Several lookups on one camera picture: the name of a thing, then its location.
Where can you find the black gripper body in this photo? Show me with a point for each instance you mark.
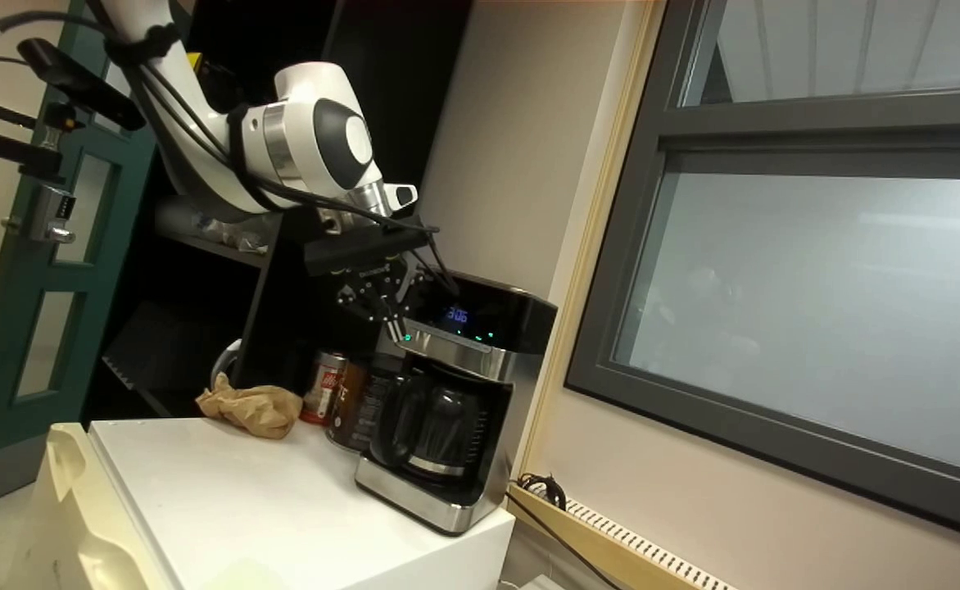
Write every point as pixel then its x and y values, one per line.
pixel 367 268

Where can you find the black silver coffee machine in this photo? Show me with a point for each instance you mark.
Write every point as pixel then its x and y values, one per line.
pixel 494 334

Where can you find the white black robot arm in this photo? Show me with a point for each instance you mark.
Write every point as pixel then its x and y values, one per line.
pixel 310 144

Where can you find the large brown coffee can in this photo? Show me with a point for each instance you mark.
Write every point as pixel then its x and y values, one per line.
pixel 357 407

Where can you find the small jar with grey lid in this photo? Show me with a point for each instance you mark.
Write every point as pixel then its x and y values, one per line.
pixel 324 389

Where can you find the crumpled brown paper bag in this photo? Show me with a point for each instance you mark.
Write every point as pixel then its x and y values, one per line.
pixel 260 412

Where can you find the black shelf unit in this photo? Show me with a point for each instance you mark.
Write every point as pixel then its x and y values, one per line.
pixel 399 56

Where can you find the green door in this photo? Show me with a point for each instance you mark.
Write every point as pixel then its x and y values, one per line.
pixel 61 264

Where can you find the white mini fridge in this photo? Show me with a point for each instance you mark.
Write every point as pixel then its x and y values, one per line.
pixel 201 507

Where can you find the grey framed window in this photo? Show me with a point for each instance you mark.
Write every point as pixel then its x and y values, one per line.
pixel 781 268

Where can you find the glass coffee carafe black handle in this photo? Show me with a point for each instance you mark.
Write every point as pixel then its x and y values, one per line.
pixel 434 421

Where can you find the beige wall cable duct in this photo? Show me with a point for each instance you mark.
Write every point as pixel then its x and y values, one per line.
pixel 616 554

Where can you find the black camera on mount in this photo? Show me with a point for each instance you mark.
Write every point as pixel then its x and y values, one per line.
pixel 81 93

